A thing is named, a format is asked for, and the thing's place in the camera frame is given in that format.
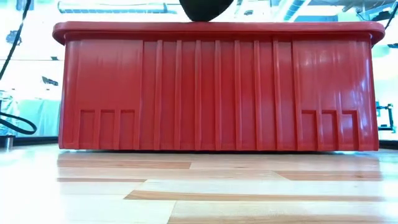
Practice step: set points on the black slide sandal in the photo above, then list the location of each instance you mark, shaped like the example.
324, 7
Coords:
205, 9

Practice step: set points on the red plastic bin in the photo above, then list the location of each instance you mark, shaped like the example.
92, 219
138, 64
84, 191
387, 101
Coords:
217, 87

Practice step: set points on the long ceiling light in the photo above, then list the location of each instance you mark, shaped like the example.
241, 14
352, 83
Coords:
112, 7

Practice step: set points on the teal cover cloth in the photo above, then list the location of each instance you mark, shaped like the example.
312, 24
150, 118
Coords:
40, 118

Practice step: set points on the black background stand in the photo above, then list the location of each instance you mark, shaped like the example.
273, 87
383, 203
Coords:
387, 118

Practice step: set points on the metal cylinder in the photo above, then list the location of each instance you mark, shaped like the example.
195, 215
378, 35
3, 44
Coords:
7, 142

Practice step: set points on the dark wall item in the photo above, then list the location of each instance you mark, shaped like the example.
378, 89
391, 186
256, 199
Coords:
50, 81

